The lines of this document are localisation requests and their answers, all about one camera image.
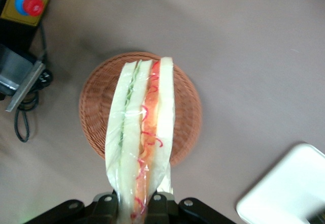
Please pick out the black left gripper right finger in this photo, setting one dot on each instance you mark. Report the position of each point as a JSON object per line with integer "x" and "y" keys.
{"x": 177, "y": 210}

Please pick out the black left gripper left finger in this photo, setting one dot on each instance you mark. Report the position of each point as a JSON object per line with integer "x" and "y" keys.
{"x": 96, "y": 208}

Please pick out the triangle sandwich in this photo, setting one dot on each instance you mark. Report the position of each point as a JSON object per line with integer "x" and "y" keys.
{"x": 142, "y": 132}

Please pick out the brown round wicker basket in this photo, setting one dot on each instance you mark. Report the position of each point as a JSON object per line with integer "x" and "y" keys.
{"x": 99, "y": 102}

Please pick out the cream plastic tray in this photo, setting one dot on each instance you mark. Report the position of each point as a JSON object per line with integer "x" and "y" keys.
{"x": 287, "y": 188}

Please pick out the yellow emergency stop box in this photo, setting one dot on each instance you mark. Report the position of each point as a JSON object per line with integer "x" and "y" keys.
{"x": 28, "y": 1}

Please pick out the grey metal mounting bracket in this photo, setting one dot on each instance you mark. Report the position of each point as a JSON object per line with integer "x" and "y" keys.
{"x": 17, "y": 76}

